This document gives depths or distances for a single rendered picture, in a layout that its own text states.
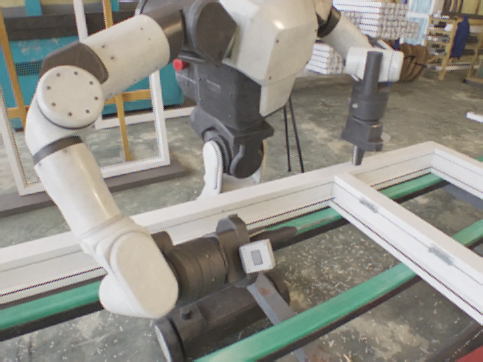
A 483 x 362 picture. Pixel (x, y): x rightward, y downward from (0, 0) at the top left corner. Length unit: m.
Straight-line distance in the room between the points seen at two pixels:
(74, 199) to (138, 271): 0.12
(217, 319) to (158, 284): 1.00
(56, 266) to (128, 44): 0.40
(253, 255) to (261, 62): 0.38
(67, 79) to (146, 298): 0.28
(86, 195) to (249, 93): 0.44
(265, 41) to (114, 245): 0.47
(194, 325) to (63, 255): 0.83
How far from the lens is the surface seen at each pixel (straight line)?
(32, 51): 4.11
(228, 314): 1.43
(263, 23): 0.68
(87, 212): 0.44
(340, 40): 1.01
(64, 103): 0.43
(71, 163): 0.44
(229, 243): 0.54
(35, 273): 0.68
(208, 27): 0.60
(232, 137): 0.84
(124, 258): 0.41
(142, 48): 0.53
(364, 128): 0.84
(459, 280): 0.70
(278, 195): 0.75
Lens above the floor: 1.32
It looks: 30 degrees down
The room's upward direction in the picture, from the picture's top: 1 degrees clockwise
